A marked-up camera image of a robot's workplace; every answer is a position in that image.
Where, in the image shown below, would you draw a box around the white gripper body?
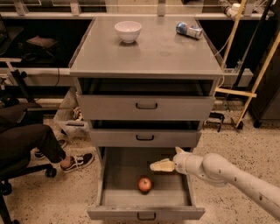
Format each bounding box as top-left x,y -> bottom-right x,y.
173,151 -> 204,175

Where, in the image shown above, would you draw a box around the red apple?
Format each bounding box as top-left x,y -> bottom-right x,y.
138,178 -> 152,193

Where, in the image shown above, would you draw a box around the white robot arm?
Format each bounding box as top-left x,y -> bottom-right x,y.
150,147 -> 280,221

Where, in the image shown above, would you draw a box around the grey bottom drawer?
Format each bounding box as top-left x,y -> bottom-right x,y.
87,148 -> 205,221

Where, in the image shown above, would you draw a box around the grey drawer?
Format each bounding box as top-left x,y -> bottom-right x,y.
77,78 -> 214,121
90,120 -> 201,148
87,148 -> 205,221

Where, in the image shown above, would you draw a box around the grey middle drawer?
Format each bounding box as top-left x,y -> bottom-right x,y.
90,120 -> 201,148

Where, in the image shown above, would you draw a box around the grey metal drawer cabinet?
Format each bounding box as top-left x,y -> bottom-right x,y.
70,16 -> 222,157

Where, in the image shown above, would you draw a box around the grey top drawer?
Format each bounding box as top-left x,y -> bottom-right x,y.
77,78 -> 214,121

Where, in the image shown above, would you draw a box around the black floor clamp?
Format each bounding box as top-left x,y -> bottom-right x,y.
205,112 -> 225,132

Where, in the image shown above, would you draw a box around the black white sneaker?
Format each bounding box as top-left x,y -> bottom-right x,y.
60,153 -> 95,173

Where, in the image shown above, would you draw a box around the white ceramic bowl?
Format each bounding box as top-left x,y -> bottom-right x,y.
115,21 -> 142,43

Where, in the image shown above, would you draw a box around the black office chair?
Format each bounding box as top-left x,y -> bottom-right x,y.
0,154 -> 58,224

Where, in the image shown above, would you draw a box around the seated person dark trousers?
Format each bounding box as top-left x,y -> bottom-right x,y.
0,103 -> 67,173

